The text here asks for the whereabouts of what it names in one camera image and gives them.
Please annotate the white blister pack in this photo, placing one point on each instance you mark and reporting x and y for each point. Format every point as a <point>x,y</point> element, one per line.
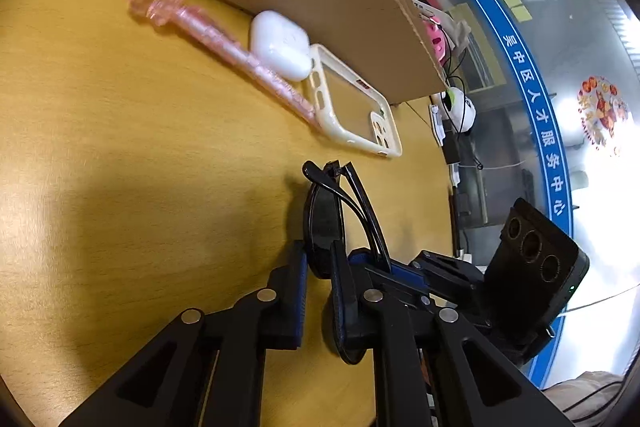
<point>437,126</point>

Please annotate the black tracking camera module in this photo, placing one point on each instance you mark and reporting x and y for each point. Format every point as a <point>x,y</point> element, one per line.
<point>534,272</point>

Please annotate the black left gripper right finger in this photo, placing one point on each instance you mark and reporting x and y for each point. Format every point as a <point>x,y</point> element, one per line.
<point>431,364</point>

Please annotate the black sunglasses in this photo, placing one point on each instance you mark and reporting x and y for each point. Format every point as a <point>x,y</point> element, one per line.
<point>332,188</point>

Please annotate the red round window sticker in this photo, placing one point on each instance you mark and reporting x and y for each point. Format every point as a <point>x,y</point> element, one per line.
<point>605,117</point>

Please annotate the white earbuds case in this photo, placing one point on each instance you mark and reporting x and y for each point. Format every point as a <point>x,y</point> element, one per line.
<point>281,45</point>

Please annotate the pink plush toy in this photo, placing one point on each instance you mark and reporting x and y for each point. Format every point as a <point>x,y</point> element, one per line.
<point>436,36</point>

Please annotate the panda plush toy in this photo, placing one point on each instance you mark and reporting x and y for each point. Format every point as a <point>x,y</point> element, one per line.
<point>457,107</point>

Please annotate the grey printed cloth bag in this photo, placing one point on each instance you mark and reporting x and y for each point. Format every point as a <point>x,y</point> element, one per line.
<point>456,31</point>

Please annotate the pink glitter pen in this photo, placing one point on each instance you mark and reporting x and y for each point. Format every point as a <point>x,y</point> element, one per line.
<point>200,26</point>

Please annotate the blue banner strip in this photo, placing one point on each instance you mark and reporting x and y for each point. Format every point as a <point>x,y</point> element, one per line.
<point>515,147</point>

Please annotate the white clear phone case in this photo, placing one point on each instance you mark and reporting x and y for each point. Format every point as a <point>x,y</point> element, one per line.
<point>348,109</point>

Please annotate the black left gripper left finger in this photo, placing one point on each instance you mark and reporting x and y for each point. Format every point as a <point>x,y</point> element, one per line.
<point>206,369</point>

